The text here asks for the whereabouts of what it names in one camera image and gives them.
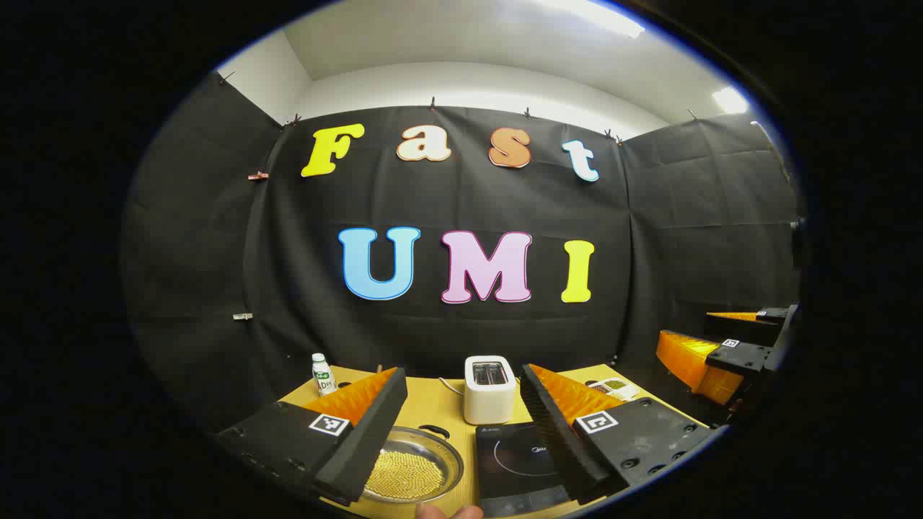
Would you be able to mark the white drink bottle green label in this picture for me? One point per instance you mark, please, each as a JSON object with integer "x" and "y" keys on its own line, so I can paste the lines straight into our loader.
{"x": 324, "y": 378}

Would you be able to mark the pile of green mung beans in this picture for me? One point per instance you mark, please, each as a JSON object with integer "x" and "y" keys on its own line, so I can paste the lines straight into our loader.
{"x": 618, "y": 385}

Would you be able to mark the pile of soybeans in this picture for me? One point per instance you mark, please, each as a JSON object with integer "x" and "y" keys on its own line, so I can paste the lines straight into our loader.
{"x": 407, "y": 476}

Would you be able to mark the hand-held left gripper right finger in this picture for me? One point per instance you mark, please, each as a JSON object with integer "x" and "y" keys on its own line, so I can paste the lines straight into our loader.
{"x": 555, "y": 440}

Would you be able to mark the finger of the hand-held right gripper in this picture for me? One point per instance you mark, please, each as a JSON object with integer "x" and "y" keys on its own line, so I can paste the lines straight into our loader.
{"x": 771, "y": 315}
{"x": 746, "y": 358}

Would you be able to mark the small ceiling light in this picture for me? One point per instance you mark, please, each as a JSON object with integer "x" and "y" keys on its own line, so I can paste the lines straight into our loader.
{"x": 730, "y": 99}

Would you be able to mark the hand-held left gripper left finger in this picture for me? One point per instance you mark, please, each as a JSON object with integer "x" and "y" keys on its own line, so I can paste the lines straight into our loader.
{"x": 368, "y": 440}

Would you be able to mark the white divided bean tray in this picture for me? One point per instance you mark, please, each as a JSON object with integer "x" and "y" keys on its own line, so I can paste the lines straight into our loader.
{"x": 626, "y": 393}

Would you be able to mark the black induction cooktop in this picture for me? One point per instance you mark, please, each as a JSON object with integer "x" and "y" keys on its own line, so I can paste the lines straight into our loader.
{"x": 512, "y": 461}

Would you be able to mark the white toaster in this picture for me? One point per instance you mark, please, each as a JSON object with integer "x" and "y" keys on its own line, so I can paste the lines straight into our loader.
{"x": 490, "y": 400}

